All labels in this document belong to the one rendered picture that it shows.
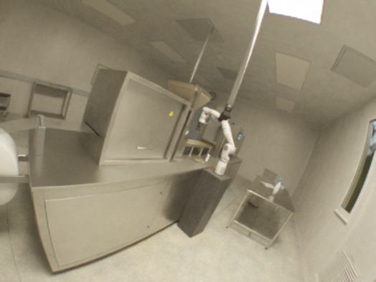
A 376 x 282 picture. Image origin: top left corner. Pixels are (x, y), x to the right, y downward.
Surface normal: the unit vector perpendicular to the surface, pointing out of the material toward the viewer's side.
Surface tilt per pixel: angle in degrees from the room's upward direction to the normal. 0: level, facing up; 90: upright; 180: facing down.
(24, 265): 0
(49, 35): 90
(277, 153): 90
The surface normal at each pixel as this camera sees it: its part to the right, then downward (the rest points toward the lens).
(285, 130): -0.51, -0.07
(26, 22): 0.78, 0.39
